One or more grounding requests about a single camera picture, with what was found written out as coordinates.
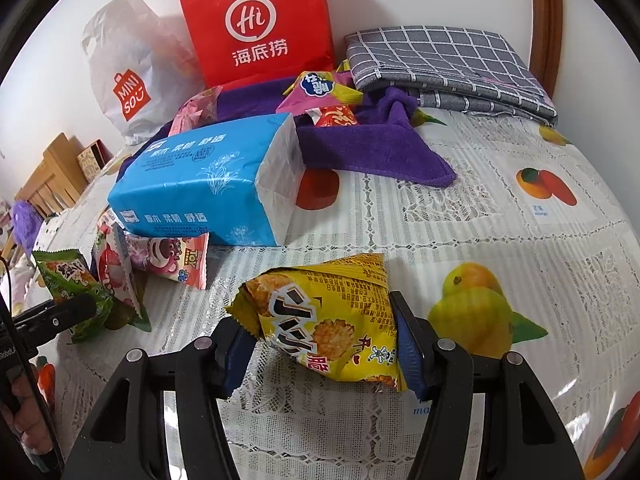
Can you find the red paper bag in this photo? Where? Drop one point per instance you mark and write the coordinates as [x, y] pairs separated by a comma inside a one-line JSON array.
[[210, 20]]

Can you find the blue tissue pack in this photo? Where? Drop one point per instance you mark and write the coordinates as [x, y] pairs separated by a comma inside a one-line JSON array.
[[190, 180]]

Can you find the pale pink snack packet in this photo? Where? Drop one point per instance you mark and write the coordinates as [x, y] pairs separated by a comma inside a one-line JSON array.
[[184, 124]]

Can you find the purple fluffy cloth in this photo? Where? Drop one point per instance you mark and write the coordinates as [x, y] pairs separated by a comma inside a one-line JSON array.
[[25, 220]]

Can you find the strawberry print snack packet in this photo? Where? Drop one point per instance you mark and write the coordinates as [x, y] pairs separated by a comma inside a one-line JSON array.
[[115, 270]]

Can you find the grey checked folded cloth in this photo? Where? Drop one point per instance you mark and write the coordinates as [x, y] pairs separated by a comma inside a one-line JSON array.
[[440, 55]]

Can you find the red snack packet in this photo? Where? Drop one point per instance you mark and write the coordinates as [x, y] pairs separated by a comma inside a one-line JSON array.
[[337, 117]]

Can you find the wooden door frame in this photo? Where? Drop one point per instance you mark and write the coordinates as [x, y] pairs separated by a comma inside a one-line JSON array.
[[545, 20]]

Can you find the pink bear snack packet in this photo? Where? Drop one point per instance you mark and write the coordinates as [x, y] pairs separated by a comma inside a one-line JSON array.
[[165, 257]]

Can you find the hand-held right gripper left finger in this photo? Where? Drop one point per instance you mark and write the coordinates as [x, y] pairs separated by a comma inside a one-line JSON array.
[[235, 362]]

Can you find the brown patterned box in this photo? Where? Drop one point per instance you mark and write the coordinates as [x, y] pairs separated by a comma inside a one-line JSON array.
[[90, 160]]

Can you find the pink yellow snack packet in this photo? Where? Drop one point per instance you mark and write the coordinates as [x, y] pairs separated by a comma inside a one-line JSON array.
[[315, 90]]

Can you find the white plastic shopping bag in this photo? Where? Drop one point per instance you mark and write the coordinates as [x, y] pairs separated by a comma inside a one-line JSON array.
[[135, 60]]

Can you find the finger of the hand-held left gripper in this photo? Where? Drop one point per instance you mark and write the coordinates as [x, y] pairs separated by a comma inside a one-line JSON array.
[[60, 312]]

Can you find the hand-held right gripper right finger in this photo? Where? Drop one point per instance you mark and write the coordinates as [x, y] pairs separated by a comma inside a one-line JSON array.
[[412, 355]]

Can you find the purple towel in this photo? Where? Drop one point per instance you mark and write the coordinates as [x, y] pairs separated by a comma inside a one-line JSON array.
[[360, 150]]

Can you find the green snack packet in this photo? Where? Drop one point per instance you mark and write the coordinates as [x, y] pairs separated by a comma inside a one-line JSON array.
[[65, 275]]

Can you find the person's left hand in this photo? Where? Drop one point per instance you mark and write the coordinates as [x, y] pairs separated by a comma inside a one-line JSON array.
[[27, 410]]

